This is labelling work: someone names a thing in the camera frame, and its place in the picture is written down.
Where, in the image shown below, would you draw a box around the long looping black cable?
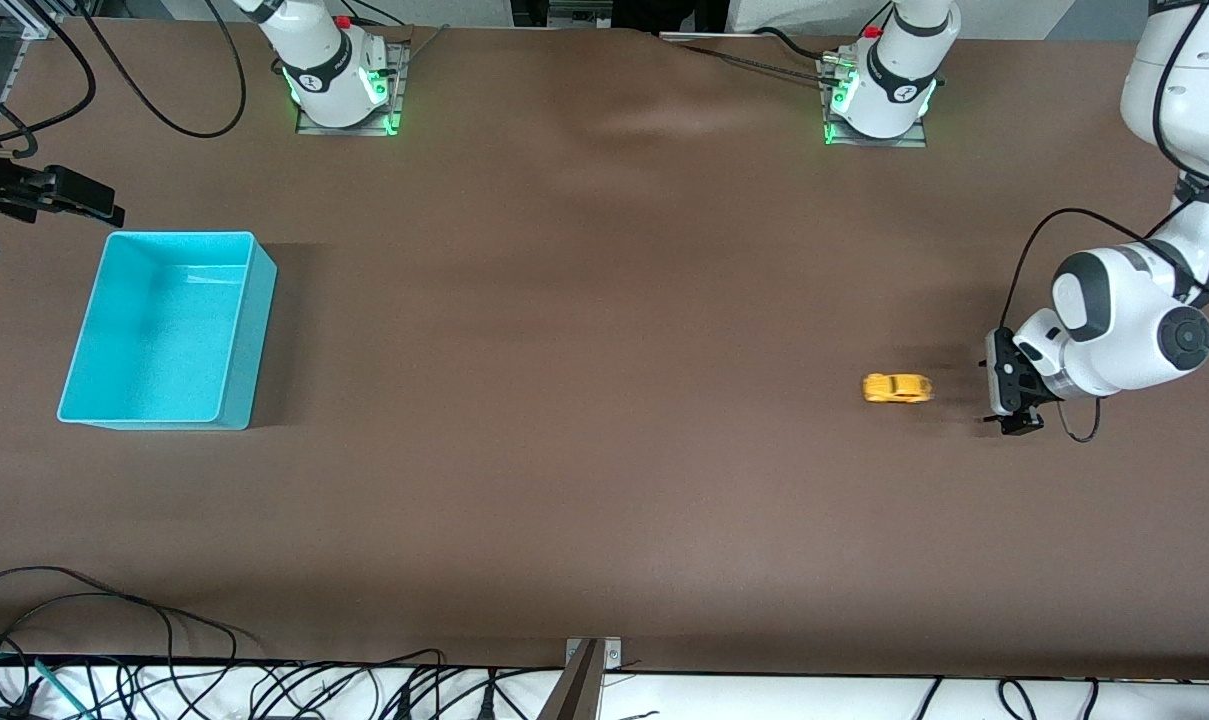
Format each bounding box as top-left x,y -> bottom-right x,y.
69,0 -> 248,140

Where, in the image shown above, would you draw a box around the grey metal table bracket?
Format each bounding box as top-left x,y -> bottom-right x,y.
539,637 -> 625,720

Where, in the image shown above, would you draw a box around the brown table mat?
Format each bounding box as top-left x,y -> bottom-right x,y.
0,18 -> 1209,683

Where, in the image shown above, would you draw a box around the grey metal device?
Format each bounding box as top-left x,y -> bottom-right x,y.
547,0 -> 620,29

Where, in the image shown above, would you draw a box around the turquoise plastic bin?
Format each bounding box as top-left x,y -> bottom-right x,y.
57,231 -> 278,432

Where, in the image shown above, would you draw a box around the black floor cable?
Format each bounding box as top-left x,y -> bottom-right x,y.
0,566 -> 240,663
0,592 -> 177,691

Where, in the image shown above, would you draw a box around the tangled black cables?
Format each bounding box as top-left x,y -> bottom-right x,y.
0,648 -> 565,720

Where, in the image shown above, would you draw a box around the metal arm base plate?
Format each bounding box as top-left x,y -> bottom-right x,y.
296,40 -> 406,137
819,55 -> 931,149

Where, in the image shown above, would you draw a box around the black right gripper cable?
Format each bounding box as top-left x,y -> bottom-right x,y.
0,0 -> 98,161

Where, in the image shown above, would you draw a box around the aluminium frame extrusion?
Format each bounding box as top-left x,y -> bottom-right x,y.
0,0 -> 65,131

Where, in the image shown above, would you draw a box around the grey braided cable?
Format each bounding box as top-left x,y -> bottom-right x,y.
676,42 -> 843,85

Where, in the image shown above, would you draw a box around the thin black camera cable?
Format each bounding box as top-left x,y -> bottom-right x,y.
1057,395 -> 1104,444

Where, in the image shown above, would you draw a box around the yellow beetle toy car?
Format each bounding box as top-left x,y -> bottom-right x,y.
862,372 -> 935,405

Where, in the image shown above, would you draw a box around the black base cable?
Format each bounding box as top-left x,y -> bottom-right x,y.
752,26 -> 847,63
344,0 -> 417,29

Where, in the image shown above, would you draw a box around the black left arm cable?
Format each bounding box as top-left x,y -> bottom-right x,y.
1002,0 -> 1209,336

